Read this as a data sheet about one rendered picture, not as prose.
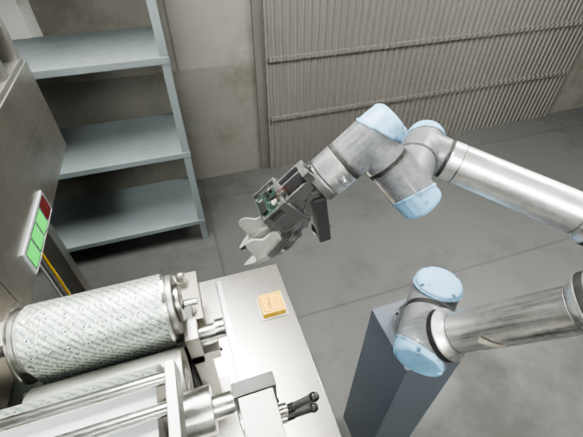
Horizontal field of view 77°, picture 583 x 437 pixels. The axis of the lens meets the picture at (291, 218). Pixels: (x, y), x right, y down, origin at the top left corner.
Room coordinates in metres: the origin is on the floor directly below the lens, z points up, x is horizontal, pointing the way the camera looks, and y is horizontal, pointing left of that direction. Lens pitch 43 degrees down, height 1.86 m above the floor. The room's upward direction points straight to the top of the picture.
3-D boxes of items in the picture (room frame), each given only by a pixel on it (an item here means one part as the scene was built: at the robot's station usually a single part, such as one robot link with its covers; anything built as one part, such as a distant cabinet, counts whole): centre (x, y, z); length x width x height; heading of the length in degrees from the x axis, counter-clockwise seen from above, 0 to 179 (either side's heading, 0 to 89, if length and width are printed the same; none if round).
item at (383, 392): (0.56, -0.37, 0.45); 0.20 x 0.20 x 0.90; 18
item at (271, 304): (0.63, 0.06, 0.91); 0.07 x 0.07 x 0.02; 18
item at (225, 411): (0.20, 0.08, 1.34); 0.06 x 0.03 x 0.03; 108
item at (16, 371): (0.33, 0.47, 1.25); 0.15 x 0.01 x 0.15; 18
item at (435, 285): (0.55, -0.37, 1.07); 0.13 x 0.12 x 0.14; 154
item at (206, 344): (0.39, 0.18, 1.05); 0.06 x 0.05 x 0.31; 108
